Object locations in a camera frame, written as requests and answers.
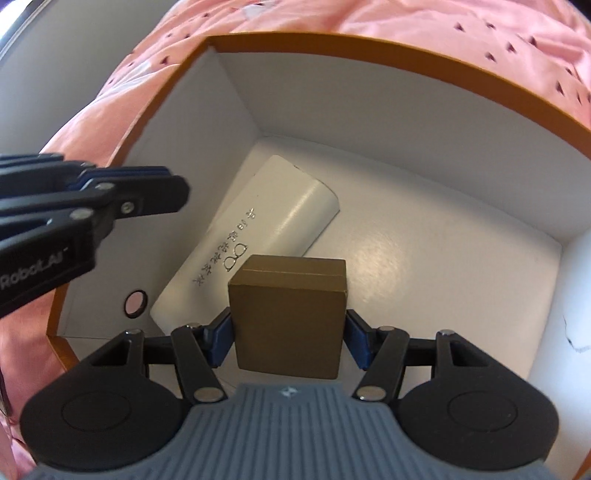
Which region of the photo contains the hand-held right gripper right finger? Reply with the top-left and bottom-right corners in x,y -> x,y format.
345,308 -> 509,402

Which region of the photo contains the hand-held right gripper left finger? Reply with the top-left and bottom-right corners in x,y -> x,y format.
85,307 -> 234,404

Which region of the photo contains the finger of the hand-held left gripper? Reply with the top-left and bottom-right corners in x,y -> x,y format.
0,174 -> 191,252
0,154 -> 174,197

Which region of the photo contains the small brown cardboard box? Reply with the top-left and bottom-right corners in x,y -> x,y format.
228,255 -> 348,380

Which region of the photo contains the orange storage box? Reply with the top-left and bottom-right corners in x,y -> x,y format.
39,32 -> 591,480

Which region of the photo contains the white glasses case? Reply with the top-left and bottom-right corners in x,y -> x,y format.
150,155 -> 341,336

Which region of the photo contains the pink printed bed sheet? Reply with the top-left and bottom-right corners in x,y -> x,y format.
0,0 -> 591,480

